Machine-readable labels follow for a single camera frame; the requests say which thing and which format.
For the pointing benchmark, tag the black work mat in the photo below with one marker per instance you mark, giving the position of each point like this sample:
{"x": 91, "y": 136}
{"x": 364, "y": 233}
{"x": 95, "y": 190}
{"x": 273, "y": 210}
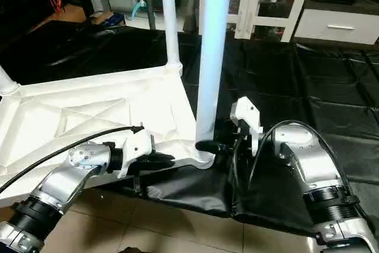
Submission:
{"x": 296, "y": 87}

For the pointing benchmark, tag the white plastic table top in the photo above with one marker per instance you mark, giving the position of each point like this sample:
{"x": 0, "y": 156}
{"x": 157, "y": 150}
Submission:
{"x": 77, "y": 111}

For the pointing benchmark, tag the blue plastic bag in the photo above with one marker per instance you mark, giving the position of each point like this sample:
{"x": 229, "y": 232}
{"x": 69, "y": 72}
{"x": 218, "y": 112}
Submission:
{"x": 113, "y": 19}

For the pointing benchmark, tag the brown cardboard box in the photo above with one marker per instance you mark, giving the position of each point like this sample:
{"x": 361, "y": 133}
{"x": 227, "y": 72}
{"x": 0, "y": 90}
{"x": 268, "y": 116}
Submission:
{"x": 98, "y": 17}

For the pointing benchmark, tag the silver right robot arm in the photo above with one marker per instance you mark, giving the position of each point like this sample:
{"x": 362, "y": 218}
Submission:
{"x": 311, "y": 164}

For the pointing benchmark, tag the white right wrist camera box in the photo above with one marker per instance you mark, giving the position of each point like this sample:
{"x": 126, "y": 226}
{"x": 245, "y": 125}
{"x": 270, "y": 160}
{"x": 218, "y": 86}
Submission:
{"x": 246, "y": 115}

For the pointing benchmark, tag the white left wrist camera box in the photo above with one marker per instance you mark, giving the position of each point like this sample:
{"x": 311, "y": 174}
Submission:
{"x": 137, "y": 149}

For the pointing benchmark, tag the white glass-door cabinet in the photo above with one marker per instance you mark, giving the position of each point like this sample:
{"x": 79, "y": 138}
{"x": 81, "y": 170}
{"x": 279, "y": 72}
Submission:
{"x": 269, "y": 1}

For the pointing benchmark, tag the white drawer unit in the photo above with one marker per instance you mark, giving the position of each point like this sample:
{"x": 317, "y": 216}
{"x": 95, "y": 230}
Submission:
{"x": 339, "y": 26}

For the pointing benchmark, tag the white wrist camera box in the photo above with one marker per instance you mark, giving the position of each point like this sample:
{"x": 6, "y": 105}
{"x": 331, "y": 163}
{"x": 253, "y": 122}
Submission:
{"x": 246, "y": 115}
{"x": 137, "y": 149}

